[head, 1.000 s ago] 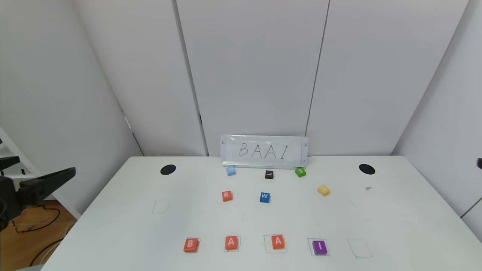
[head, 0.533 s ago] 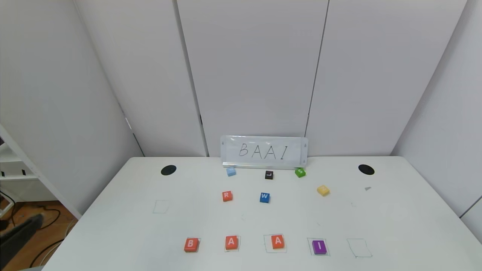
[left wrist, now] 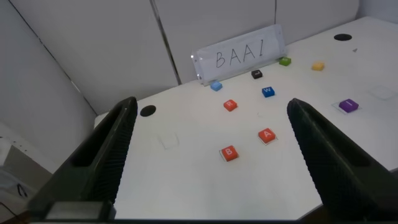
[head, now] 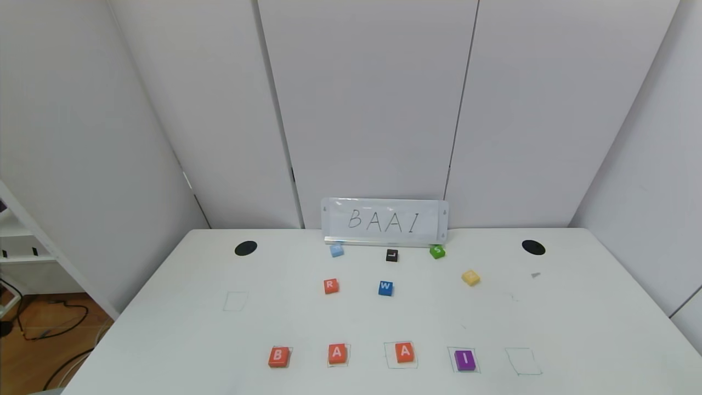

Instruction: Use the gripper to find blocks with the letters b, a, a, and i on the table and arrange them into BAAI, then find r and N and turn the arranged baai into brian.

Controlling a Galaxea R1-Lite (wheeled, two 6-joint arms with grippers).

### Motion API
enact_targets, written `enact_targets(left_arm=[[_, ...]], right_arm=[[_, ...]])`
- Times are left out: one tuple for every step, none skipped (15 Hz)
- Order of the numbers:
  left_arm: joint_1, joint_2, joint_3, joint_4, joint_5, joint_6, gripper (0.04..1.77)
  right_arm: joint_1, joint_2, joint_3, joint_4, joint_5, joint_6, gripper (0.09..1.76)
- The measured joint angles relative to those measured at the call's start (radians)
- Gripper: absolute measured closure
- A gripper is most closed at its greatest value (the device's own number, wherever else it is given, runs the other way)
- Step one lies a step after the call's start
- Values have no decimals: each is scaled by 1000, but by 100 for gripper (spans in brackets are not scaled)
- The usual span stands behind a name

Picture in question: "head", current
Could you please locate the white BAAI letter sign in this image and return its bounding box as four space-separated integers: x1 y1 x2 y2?
321 197 449 244

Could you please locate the white shelf unit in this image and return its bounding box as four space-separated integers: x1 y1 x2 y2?
0 181 118 319

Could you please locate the aluminium sign holder rail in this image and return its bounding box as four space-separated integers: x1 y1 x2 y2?
324 237 445 247

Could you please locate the black floor cable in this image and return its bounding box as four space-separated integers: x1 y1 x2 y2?
43 346 95 390
0 277 89 341

